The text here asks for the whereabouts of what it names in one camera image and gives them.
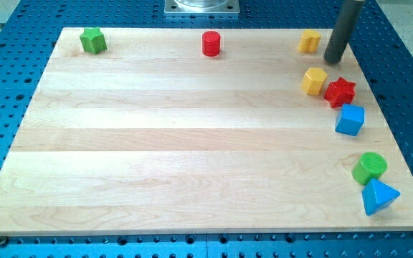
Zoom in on light wooden board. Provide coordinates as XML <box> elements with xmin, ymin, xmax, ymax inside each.
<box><xmin>0</xmin><ymin>28</ymin><xmax>413</xmax><ymax>236</ymax></box>

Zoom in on red cylinder block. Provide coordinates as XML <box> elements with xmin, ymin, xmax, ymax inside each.
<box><xmin>201</xmin><ymin>31</ymin><xmax>221</xmax><ymax>57</ymax></box>

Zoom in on yellow hexagon block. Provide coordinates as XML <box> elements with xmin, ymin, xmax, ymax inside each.
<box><xmin>301</xmin><ymin>67</ymin><xmax>328</xmax><ymax>95</ymax></box>

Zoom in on yellow heart block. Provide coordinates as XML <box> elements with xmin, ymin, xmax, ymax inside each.
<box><xmin>298</xmin><ymin>29</ymin><xmax>321</xmax><ymax>53</ymax></box>

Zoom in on red star block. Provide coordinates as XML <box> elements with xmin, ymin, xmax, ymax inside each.
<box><xmin>323</xmin><ymin>77</ymin><xmax>356</xmax><ymax>108</ymax></box>

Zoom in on green star block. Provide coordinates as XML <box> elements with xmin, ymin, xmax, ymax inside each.
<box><xmin>80</xmin><ymin>27</ymin><xmax>108</xmax><ymax>54</ymax></box>

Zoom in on blue cube block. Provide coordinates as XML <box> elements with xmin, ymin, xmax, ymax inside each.
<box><xmin>335</xmin><ymin>104</ymin><xmax>365</xmax><ymax>136</ymax></box>

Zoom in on green cylinder block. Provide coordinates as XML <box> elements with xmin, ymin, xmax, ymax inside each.
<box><xmin>351</xmin><ymin>152</ymin><xmax>388</xmax><ymax>186</ymax></box>

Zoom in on blue triangle block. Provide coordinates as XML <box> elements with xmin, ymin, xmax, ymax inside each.
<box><xmin>361</xmin><ymin>178</ymin><xmax>401</xmax><ymax>216</ymax></box>

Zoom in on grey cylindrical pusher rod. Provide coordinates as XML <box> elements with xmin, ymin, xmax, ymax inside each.
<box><xmin>323</xmin><ymin>0</ymin><xmax>366</xmax><ymax>65</ymax></box>

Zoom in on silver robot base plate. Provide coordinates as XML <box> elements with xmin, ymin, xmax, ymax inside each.
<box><xmin>164</xmin><ymin>0</ymin><xmax>240</xmax><ymax>15</ymax></box>

